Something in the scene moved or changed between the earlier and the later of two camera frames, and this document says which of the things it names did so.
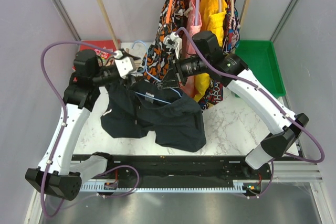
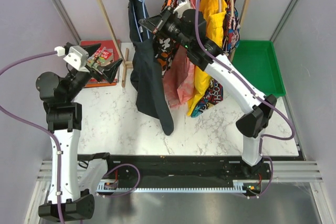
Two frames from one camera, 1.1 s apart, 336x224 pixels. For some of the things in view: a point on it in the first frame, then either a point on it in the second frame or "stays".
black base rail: x=182 y=168 stays
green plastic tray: x=261 y=57 stays
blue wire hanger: x=151 y=76 -> x=144 y=0
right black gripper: x=170 y=80 -> x=150 y=22
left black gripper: x=132 y=80 -> x=107 y=72
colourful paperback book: x=104 y=59 stays
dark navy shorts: x=172 y=118 -> x=144 y=66
